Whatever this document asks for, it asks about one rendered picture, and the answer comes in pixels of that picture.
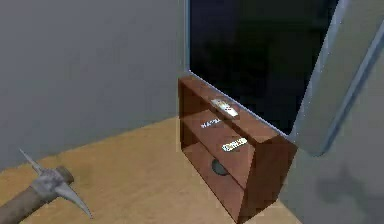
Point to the white remote control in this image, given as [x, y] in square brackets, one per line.
[225, 107]

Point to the dark grey round bowl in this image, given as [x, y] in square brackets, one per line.
[218, 167]

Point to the dark window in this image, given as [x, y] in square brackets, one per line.
[253, 56]

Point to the brown wooden shelf unit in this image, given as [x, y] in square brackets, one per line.
[260, 173]

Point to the grey room door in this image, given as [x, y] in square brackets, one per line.
[336, 76]

